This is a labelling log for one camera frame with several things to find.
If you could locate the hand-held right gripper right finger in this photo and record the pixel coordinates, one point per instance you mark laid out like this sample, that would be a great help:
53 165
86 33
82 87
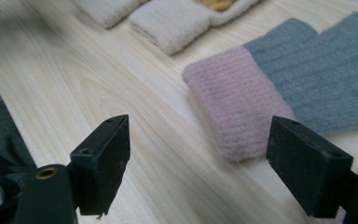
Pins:
304 168

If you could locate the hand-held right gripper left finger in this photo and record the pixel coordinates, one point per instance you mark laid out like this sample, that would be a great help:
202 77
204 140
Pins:
102 168

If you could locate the dark cloth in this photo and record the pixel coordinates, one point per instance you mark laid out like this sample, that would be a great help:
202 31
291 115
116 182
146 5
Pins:
3 140

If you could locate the grey-pink cloth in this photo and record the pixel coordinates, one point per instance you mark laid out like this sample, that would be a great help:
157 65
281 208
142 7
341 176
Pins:
239 93

